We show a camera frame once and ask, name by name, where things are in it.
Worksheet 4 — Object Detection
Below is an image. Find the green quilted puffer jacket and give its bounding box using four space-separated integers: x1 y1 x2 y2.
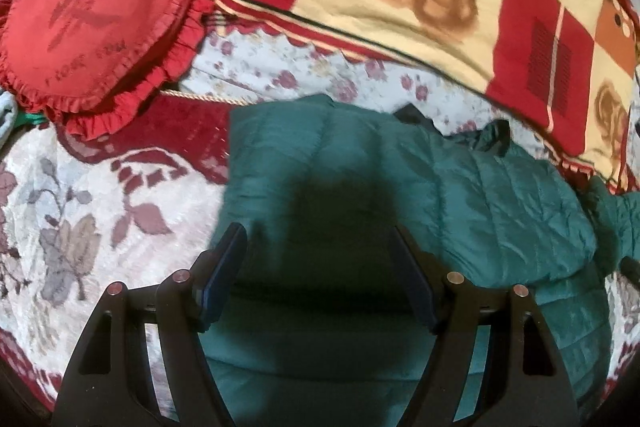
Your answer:
202 95 639 426

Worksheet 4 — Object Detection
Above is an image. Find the white maroon floral bedspread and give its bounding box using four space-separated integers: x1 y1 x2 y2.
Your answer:
1 95 639 423

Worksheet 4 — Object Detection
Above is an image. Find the small-flower print white sheet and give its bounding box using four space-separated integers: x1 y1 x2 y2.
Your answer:
177 30 551 159

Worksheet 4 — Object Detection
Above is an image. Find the red heart-shaped ruffled pillow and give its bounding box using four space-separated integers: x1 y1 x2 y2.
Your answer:
1 0 214 140

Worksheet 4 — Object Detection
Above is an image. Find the red cream rose blanket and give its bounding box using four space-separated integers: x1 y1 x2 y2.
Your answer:
216 0 639 193

